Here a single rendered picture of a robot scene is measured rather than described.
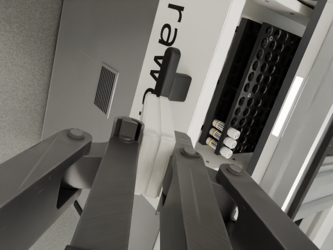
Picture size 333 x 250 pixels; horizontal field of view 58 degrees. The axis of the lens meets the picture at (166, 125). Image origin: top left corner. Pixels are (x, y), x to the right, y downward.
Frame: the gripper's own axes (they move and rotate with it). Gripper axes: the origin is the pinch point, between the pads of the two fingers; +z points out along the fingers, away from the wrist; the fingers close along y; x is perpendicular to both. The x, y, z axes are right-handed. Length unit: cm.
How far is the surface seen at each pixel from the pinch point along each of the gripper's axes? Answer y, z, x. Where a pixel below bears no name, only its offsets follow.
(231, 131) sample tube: 11.7, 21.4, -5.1
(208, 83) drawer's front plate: 5.3, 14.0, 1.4
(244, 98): 12.3, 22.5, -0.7
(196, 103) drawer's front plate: 4.6, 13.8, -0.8
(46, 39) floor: -37, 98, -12
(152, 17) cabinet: -2, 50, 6
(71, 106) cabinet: -20, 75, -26
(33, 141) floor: -37, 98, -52
